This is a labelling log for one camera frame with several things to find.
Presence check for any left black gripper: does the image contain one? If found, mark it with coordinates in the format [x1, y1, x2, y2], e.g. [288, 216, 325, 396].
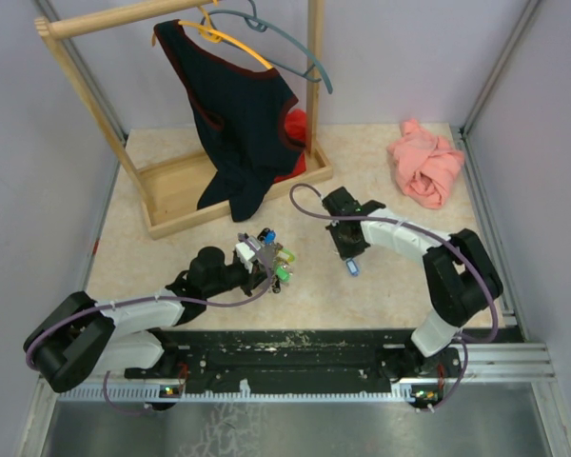
[205, 258, 274, 299]

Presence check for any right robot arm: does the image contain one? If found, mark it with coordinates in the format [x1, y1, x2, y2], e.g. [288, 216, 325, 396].
[322, 187, 503, 377]

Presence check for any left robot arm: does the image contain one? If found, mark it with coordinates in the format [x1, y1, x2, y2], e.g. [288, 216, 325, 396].
[23, 238, 276, 393]

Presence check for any green key tag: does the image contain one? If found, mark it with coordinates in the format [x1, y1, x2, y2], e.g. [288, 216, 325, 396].
[275, 266, 290, 283]

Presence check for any pink cloth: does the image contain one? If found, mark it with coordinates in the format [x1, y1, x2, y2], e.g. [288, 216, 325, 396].
[386, 119, 464, 209]

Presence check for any wooden clothes rack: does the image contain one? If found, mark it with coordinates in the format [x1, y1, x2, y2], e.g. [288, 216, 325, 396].
[34, 1, 333, 240]

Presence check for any red cloth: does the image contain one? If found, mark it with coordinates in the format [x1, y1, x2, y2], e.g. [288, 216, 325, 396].
[274, 109, 306, 183]

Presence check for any dark navy tank top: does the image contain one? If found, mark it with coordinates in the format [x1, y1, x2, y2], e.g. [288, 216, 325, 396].
[153, 20, 305, 222]

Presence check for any grey-blue hanger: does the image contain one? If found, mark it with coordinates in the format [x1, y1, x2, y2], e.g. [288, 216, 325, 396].
[204, 1, 333, 94]

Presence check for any yellow hanger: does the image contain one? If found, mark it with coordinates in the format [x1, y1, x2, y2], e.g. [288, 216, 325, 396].
[178, 7, 273, 70]

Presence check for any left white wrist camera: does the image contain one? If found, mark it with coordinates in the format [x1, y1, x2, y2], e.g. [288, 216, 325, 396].
[235, 238, 261, 272]

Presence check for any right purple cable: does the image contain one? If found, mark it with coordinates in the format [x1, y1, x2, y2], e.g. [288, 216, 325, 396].
[288, 183, 501, 413]

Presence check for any purple cable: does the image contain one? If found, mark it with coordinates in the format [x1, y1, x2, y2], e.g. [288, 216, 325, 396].
[288, 183, 501, 413]
[24, 231, 275, 416]

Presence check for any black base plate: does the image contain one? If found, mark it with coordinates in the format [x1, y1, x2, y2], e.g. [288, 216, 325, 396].
[123, 329, 463, 395]

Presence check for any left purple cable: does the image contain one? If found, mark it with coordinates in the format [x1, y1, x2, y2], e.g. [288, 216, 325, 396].
[24, 231, 275, 416]

